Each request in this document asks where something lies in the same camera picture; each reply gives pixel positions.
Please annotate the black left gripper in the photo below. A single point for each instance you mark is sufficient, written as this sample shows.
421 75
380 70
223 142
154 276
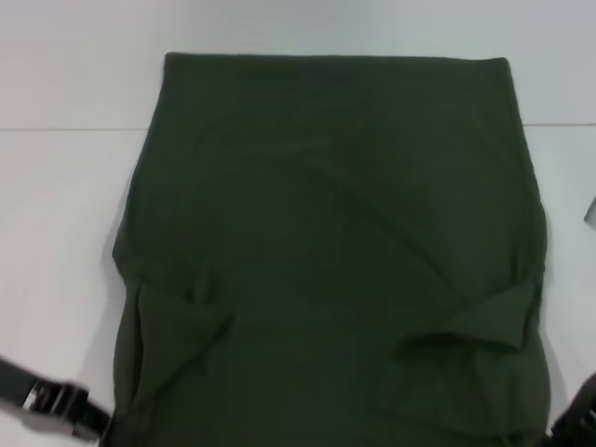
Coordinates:
37 393

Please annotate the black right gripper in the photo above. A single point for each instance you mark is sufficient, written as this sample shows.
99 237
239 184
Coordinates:
587 396

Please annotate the dark green t-shirt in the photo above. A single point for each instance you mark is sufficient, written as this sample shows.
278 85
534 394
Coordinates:
326 242

